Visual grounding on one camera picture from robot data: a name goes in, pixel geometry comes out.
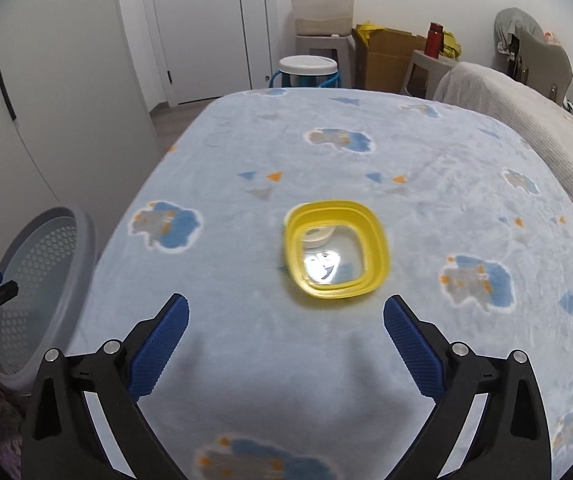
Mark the grey perforated plastic basket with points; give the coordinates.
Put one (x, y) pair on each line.
(46, 280)

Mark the red water bottle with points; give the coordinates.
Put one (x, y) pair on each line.
(434, 40)

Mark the orange patterned item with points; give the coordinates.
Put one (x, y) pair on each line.
(549, 36)

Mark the grey plastic stool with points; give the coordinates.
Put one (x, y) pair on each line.
(319, 42)
(429, 62)

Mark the grey cloth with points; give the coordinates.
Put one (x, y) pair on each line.
(514, 25)

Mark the beige plastic storage bin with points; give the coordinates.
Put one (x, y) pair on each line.
(324, 7)

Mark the blue bucket with white lid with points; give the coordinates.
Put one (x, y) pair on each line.
(306, 64)

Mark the beige textured bed cover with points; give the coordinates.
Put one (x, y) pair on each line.
(541, 125)

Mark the white double door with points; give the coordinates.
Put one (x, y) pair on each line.
(201, 35)

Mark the beige chair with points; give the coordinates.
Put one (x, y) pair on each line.
(546, 65)

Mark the yellow plastic bag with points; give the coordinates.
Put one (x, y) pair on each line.
(370, 32)
(451, 45)

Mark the light blue printed blanket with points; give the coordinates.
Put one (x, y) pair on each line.
(366, 185)

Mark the brown cardboard box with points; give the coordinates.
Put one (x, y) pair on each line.
(381, 65)

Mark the yellow round lid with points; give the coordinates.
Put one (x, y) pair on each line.
(296, 232)

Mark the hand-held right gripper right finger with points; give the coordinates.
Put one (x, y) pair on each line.
(414, 355)

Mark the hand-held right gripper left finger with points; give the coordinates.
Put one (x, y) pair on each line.
(159, 355)

